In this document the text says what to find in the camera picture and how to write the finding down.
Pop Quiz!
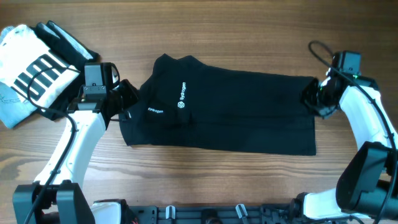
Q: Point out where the black polo shirt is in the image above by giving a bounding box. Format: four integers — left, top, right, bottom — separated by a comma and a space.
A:
120, 54, 317, 156

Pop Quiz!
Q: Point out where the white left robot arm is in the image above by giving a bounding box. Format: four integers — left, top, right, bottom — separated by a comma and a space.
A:
12, 62, 139, 223

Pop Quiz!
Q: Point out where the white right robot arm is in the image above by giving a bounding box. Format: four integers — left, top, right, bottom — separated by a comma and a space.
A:
301, 51, 397, 221

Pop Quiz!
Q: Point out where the folded black shirt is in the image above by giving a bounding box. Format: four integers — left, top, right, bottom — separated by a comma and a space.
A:
34, 21, 100, 112

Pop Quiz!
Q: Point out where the folded white striped shirt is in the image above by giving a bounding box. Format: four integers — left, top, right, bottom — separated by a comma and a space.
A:
1, 24, 79, 108

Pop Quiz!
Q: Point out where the folded grey shirt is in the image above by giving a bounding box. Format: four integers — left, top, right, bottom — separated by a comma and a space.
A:
1, 83, 37, 129

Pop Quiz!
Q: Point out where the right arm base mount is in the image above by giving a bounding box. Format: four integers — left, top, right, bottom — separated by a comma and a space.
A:
296, 189, 345, 220

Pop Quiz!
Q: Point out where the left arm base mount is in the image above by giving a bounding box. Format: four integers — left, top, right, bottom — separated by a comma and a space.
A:
90, 199, 133, 224

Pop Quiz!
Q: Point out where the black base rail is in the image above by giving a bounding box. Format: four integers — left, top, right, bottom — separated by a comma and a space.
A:
129, 204, 310, 224

